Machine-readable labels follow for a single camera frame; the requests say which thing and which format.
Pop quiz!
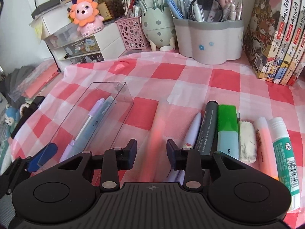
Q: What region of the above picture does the white eraser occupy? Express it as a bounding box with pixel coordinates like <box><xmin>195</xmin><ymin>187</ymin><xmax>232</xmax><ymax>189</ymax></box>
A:
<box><xmin>238</xmin><ymin>120</ymin><xmax>258</xmax><ymax>164</ymax></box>

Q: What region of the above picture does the pink lion toy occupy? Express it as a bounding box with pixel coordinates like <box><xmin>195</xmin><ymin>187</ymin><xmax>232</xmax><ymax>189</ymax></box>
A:
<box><xmin>67</xmin><ymin>0</ymin><xmax>104</xmax><ymax>37</ymax></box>

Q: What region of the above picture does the bunch of pastel pens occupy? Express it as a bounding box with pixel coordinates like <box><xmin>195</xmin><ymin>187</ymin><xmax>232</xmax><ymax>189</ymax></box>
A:
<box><xmin>164</xmin><ymin>0</ymin><xmax>244</xmax><ymax>22</ymax></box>

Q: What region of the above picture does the green highlighter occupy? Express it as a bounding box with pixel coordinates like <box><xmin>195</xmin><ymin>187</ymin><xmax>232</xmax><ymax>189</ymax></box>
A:
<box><xmin>216</xmin><ymin>104</ymin><xmax>239</xmax><ymax>161</ymax></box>

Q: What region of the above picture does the pink checked tablecloth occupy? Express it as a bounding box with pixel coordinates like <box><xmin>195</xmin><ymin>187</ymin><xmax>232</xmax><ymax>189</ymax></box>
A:
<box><xmin>10</xmin><ymin>50</ymin><xmax>305</xmax><ymax>229</ymax></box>

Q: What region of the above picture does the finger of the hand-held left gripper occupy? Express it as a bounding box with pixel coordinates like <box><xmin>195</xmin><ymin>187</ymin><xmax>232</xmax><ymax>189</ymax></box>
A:
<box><xmin>0</xmin><ymin>143</ymin><xmax>58</xmax><ymax>196</ymax></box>

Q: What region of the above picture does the pink mesh pen holder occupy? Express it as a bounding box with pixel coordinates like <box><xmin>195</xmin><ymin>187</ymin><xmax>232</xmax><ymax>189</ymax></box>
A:
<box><xmin>115</xmin><ymin>14</ymin><xmax>150</xmax><ymax>51</ymax></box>

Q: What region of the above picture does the white drawer organizer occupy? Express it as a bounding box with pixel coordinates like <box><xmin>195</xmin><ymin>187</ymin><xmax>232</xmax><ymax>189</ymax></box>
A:
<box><xmin>45</xmin><ymin>23</ymin><xmax>127</xmax><ymax>65</ymax></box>

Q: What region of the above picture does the black flat device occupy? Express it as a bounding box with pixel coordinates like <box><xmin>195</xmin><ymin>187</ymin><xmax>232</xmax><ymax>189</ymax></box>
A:
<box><xmin>10</xmin><ymin>96</ymin><xmax>46</xmax><ymax>139</ymax></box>

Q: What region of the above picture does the clear plastic pencil box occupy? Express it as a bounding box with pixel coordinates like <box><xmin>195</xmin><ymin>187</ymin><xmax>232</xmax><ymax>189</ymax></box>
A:
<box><xmin>38</xmin><ymin>81</ymin><xmax>134</xmax><ymax>172</ymax></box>

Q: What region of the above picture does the small tan box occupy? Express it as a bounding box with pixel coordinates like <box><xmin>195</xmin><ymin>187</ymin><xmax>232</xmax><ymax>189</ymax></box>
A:
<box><xmin>96</xmin><ymin>2</ymin><xmax>112</xmax><ymax>22</ymax></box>

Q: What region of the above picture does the blue grey pen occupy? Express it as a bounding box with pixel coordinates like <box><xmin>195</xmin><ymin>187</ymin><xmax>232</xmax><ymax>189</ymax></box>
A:
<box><xmin>71</xmin><ymin>96</ymin><xmax>115</xmax><ymax>153</ymax></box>

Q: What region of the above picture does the grey white flower pen holder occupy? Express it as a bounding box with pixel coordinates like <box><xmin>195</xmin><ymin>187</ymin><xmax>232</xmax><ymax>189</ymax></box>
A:
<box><xmin>173</xmin><ymin>17</ymin><xmax>245</xmax><ymax>65</ymax></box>

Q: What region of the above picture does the purple mechanical pencil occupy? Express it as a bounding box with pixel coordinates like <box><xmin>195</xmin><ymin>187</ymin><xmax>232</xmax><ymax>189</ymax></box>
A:
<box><xmin>59</xmin><ymin>97</ymin><xmax>106</xmax><ymax>163</ymax></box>

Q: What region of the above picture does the pink paper folder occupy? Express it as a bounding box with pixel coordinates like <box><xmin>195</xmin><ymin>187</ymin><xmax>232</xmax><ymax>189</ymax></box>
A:
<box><xmin>14</xmin><ymin>63</ymin><xmax>60</xmax><ymax>98</ymax></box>

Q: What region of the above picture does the blue monkey toy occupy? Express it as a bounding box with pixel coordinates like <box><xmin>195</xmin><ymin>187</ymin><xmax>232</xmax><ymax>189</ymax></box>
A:
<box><xmin>4</xmin><ymin>106</ymin><xmax>21</xmax><ymax>127</ymax></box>

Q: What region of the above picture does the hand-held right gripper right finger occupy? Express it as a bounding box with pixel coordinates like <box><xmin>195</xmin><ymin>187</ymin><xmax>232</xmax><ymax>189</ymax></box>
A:
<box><xmin>166</xmin><ymin>139</ymin><xmax>248</xmax><ymax>192</ymax></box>

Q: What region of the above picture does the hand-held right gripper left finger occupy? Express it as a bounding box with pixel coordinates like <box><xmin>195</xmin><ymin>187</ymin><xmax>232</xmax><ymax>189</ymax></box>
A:
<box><xmin>58</xmin><ymin>139</ymin><xmax>138</xmax><ymax>192</ymax></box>

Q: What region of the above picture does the white green glue stick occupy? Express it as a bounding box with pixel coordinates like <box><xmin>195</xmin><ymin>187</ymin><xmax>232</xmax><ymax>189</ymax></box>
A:
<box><xmin>267</xmin><ymin>117</ymin><xmax>300</xmax><ymax>212</ymax></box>

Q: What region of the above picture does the green egg pen holder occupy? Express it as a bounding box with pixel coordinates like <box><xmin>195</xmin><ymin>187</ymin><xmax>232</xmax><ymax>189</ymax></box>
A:
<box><xmin>142</xmin><ymin>7</ymin><xmax>177</xmax><ymax>52</ymax></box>

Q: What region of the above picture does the grey cloth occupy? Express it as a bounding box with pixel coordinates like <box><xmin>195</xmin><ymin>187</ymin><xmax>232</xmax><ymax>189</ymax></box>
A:
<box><xmin>4</xmin><ymin>65</ymin><xmax>36</xmax><ymax>94</ymax></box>

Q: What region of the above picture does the pink spine illustrated book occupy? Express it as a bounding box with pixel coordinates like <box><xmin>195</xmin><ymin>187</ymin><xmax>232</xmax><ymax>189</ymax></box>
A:
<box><xmin>242</xmin><ymin>0</ymin><xmax>295</xmax><ymax>81</ymax></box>

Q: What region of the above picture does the bunch of thin pens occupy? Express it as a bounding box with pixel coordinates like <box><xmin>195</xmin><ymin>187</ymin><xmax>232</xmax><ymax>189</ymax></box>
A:
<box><xmin>120</xmin><ymin>0</ymin><xmax>148</xmax><ymax>19</ymax></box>

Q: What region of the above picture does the white storage box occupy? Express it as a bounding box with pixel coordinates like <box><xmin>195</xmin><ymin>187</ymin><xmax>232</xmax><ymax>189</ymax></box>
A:
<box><xmin>30</xmin><ymin>11</ymin><xmax>74</xmax><ymax>40</ymax></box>

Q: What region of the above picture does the lavender pen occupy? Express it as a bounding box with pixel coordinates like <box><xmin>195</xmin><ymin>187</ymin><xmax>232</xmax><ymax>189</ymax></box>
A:
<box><xmin>167</xmin><ymin>112</ymin><xmax>202</xmax><ymax>183</ymax></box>

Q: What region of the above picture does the grey marker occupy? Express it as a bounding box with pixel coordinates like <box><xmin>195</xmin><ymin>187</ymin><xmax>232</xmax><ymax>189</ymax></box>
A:
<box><xmin>195</xmin><ymin>100</ymin><xmax>219</xmax><ymax>156</ymax></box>

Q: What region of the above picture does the stack of grey flat boxes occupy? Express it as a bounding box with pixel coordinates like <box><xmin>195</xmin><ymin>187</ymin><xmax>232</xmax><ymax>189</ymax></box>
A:
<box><xmin>31</xmin><ymin>0</ymin><xmax>75</xmax><ymax>19</ymax></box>

